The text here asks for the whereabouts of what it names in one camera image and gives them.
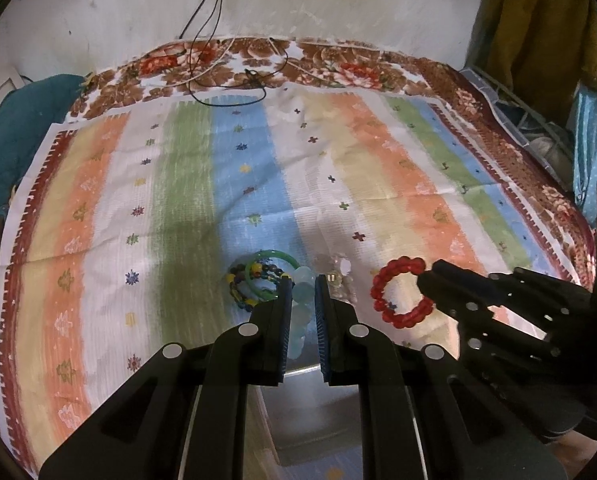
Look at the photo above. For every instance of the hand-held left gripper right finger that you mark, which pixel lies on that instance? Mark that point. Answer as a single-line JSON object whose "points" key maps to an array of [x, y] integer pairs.
{"points": [[322, 320]]}

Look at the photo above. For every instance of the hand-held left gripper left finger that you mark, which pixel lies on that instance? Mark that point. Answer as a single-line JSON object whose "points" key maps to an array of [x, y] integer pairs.
{"points": [[284, 310]]}

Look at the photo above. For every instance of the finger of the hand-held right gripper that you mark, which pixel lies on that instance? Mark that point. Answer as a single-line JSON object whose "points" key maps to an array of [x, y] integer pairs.
{"points": [[453, 282], [483, 340]]}

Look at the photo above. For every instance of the green bangle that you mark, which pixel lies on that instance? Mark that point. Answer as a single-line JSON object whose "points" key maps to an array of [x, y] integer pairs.
{"points": [[271, 255]]}

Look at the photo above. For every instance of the metal tin box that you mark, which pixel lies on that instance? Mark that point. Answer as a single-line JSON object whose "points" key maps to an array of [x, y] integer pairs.
{"points": [[318, 410]]}

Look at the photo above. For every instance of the pastel striped cloth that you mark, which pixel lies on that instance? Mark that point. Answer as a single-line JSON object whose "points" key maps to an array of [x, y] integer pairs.
{"points": [[178, 185]]}

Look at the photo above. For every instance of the blue checked cloth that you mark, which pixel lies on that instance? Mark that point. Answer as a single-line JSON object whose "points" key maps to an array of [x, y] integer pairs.
{"points": [[508, 100]]}

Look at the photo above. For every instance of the mustard yellow hanging garment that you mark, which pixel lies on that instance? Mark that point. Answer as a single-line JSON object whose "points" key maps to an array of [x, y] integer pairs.
{"points": [[538, 25]]}

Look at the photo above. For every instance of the teal pillow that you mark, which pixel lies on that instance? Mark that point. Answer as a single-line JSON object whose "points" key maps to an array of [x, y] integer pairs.
{"points": [[18, 135]]}

